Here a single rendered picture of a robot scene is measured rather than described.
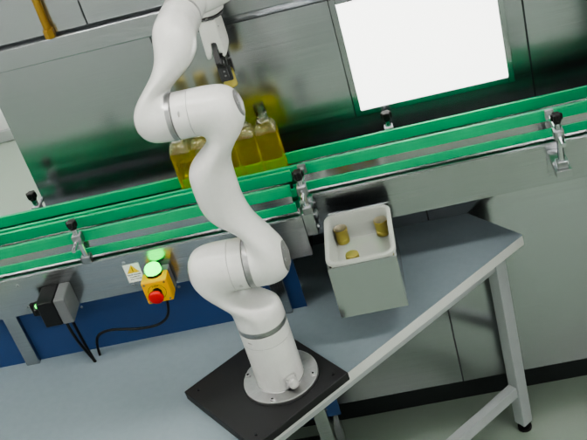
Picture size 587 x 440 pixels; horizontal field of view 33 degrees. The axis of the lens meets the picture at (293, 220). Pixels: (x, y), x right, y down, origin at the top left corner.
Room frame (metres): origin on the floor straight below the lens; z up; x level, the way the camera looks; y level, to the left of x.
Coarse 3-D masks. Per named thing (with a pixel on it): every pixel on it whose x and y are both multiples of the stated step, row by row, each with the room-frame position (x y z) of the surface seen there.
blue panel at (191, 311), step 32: (192, 288) 2.20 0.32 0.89; (288, 288) 2.16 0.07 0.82; (0, 320) 2.29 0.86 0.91; (32, 320) 2.28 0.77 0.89; (96, 320) 2.25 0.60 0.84; (128, 320) 2.23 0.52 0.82; (160, 320) 2.22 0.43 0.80; (192, 320) 2.21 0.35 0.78; (224, 320) 2.19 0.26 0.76; (0, 352) 2.30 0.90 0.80; (64, 352) 2.27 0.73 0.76
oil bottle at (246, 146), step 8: (248, 128) 2.28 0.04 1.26; (240, 136) 2.27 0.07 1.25; (248, 136) 2.27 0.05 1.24; (240, 144) 2.27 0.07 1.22; (248, 144) 2.27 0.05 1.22; (256, 144) 2.27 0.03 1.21; (240, 152) 2.27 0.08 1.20; (248, 152) 2.27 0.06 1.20; (256, 152) 2.26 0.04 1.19; (240, 160) 2.27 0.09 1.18; (248, 160) 2.27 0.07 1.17; (256, 160) 2.27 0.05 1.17; (248, 168) 2.27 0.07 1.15; (256, 168) 2.27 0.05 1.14; (264, 168) 2.27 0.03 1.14
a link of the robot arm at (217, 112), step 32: (192, 96) 1.85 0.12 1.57; (224, 96) 1.83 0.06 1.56; (192, 128) 1.82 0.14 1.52; (224, 128) 1.81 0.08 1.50; (224, 160) 1.82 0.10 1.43; (224, 192) 1.82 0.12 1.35; (224, 224) 1.82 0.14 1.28; (256, 224) 1.84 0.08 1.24; (256, 256) 1.80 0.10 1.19; (288, 256) 1.84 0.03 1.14
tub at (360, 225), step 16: (368, 208) 2.13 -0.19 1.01; (384, 208) 2.11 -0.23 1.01; (336, 224) 2.14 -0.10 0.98; (352, 224) 2.13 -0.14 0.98; (368, 224) 2.13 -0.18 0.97; (352, 240) 2.12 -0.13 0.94; (368, 240) 2.09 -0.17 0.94; (384, 240) 2.07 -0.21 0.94; (336, 256) 2.06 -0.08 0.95; (368, 256) 1.93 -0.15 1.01; (384, 256) 1.91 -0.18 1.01
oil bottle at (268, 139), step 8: (272, 120) 2.28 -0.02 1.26; (256, 128) 2.27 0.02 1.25; (264, 128) 2.26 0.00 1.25; (272, 128) 2.26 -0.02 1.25; (256, 136) 2.26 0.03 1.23; (264, 136) 2.26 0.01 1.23; (272, 136) 2.26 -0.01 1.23; (264, 144) 2.26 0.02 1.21; (272, 144) 2.26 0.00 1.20; (280, 144) 2.27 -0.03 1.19; (264, 152) 2.26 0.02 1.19; (272, 152) 2.26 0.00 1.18; (280, 152) 2.26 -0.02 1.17; (264, 160) 2.26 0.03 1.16; (272, 160) 2.26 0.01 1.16; (280, 160) 2.26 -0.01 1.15; (272, 168) 2.26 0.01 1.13
